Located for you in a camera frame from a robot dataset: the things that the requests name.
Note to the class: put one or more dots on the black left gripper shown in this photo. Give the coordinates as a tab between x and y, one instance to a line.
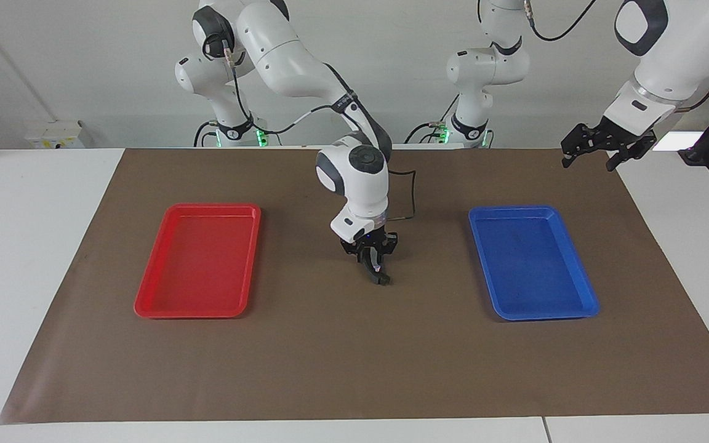
613	138

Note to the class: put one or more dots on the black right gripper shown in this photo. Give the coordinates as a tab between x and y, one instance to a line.
370	243

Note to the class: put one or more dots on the dark grey brake pad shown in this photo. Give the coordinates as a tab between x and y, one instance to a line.
383	281

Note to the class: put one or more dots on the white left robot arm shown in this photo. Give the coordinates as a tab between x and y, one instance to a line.
674	55

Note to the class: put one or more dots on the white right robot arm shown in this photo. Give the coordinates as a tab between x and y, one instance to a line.
280	55

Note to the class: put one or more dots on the brown table mat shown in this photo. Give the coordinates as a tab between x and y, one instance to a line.
354	357

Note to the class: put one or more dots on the blue plastic tray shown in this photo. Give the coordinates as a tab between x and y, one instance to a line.
533	264

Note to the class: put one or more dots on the red plastic tray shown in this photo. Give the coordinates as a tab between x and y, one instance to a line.
200	264

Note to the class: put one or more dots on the white wall socket box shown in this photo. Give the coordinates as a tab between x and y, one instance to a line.
54	134

